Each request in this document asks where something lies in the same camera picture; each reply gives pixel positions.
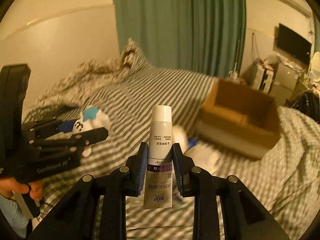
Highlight white radiator heater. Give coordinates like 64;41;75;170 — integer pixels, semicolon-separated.
245;59;274;94

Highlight checked pillow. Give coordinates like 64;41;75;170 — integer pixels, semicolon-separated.
30;38;153;110

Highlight large green curtain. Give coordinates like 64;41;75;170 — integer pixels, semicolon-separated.
113;0;246;77

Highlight person's left hand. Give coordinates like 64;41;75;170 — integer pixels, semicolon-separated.
0;178;43;201

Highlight brown cardboard box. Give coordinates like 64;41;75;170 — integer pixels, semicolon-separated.
196;79;280;160

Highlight black bag on chair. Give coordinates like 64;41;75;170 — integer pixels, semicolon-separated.
285;89;319;124

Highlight white plush toy blue star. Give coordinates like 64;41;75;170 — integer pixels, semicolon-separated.
71;106;111;158

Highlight black wall television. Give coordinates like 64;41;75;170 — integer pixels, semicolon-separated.
277;23;311;65

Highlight grey mini fridge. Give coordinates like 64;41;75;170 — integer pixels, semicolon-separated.
270;62;305;106

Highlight white toothpaste tube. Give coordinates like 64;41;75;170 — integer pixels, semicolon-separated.
143;105;173;210

